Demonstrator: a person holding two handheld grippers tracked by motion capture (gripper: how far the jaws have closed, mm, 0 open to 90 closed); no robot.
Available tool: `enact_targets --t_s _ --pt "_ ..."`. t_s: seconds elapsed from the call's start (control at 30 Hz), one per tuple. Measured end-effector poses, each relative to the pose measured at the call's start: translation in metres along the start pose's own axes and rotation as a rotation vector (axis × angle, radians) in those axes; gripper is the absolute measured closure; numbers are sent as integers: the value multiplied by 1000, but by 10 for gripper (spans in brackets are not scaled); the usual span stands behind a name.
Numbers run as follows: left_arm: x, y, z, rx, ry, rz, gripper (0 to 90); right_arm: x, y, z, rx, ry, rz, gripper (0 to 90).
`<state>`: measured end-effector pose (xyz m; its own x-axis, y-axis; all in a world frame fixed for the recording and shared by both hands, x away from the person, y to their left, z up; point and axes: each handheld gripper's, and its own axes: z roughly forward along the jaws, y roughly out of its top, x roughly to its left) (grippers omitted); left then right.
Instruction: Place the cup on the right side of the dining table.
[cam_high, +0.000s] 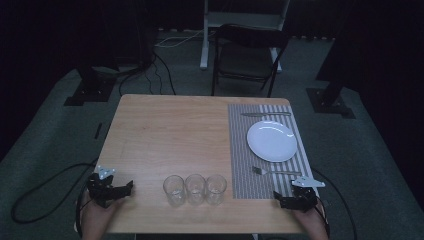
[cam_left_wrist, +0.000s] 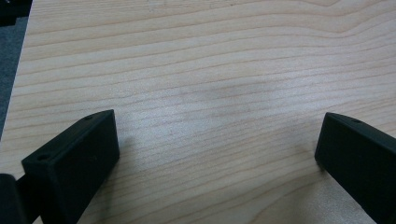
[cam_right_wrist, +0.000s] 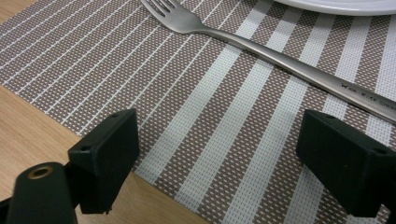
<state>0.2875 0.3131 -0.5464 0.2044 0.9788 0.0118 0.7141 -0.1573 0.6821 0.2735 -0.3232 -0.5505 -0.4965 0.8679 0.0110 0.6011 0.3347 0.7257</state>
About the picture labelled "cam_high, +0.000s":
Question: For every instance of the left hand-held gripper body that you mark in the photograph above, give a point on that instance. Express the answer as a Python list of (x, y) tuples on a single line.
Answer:
[(100, 190)]

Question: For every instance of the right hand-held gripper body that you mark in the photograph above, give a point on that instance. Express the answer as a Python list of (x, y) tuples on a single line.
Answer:
[(305, 196)]

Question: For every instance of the person's right hand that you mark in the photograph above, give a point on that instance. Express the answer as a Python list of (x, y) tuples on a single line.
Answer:
[(310, 218)]

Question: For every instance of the person's left hand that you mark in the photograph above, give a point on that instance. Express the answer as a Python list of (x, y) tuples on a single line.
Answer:
[(98, 215)]

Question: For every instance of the silver fork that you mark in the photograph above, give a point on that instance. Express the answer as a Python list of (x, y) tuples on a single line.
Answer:
[(280, 172)]

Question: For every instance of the clear drinking glass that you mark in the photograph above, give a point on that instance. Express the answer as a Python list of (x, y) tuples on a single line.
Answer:
[(195, 190), (216, 190), (174, 191)]

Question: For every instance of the white round plate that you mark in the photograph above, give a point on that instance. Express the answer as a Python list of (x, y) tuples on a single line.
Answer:
[(271, 141)]

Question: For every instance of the grey striped placemat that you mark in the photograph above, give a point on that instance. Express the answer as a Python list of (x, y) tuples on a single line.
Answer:
[(241, 156)]

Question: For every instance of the small black floor object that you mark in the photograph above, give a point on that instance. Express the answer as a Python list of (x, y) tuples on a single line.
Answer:
[(98, 131)]

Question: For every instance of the silver table knife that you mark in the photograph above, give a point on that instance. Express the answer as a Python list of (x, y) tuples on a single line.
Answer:
[(266, 114)]

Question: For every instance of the black folding chair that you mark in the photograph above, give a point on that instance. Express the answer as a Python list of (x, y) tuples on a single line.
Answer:
[(246, 60)]

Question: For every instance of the black stand with base plate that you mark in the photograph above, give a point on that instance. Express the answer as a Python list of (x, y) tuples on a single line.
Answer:
[(328, 101), (88, 90)]

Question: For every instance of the white metal stand frame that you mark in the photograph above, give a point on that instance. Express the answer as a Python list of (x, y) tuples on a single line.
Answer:
[(213, 20)]

